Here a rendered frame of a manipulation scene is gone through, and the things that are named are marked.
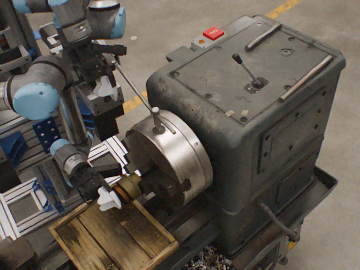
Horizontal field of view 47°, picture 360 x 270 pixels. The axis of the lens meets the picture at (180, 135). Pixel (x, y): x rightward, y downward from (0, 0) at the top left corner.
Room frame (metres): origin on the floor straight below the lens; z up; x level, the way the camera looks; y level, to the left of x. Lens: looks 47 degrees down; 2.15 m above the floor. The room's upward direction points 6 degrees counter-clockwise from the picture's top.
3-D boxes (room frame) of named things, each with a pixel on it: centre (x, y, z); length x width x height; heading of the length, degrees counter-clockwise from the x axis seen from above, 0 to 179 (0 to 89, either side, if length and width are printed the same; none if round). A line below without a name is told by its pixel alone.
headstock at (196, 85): (1.14, -0.25, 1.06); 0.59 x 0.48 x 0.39; 126
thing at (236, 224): (1.14, -0.25, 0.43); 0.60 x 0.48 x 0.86; 126
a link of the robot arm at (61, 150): (0.97, 0.40, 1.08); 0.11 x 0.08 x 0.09; 36
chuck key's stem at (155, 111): (0.89, 0.06, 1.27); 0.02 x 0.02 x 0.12; 30
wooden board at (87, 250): (0.74, 0.27, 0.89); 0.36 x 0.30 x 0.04; 36
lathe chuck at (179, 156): (0.89, 0.06, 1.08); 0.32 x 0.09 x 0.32; 36
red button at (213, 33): (1.34, -0.17, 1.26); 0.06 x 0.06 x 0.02; 36
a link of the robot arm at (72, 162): (0.90, 0.36, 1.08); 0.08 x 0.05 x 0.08; 126
